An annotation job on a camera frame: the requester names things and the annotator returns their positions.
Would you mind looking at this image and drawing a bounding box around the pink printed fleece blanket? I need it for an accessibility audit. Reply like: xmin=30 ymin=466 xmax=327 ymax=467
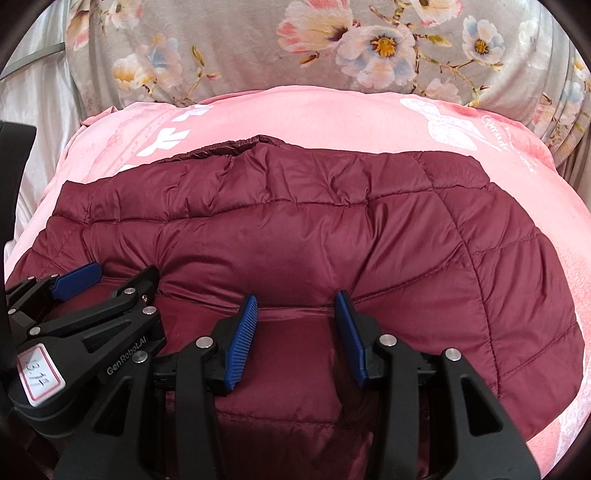
xmin=4 ymin=85 xmax=587 ymax=480

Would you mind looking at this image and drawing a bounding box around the black curved object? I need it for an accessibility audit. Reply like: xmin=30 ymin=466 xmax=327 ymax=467
xmin=0 ymin=120 xmax=38 ymax=287

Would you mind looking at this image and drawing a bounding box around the grey floral bed sheet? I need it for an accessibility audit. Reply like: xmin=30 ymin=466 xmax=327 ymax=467
xmin=65 ymin=0 xmax=591 ymax=185

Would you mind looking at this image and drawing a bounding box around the white satin curtain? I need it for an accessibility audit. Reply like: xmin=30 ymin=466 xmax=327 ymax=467
xmin=0 ymin=7 xmax=86 ymax=259

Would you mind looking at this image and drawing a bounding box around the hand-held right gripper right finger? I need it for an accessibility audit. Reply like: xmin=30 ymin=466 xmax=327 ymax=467
xmin=334 ymin=290 xmax=542 ymax=480

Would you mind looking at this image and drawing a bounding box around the maroon quilted puffer jacket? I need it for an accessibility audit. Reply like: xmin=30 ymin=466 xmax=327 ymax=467
xmin=7 ymin=134 xmax=583 ymax=480

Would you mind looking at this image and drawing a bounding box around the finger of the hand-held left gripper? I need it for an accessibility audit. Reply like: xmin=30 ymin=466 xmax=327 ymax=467
xmin=6 ymin=262 xmax=103 ymax=325
xmin=25 ymin=265 xmax=161 ymax=347

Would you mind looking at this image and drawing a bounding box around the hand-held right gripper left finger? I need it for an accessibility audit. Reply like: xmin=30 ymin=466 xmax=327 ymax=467
xmin=60 ymin=294 xmax=259 ymax=480

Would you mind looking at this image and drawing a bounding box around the grey curved metal rail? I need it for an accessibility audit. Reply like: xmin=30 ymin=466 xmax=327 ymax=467
xmin=0 ymin=41 xmax=68 ymax=82

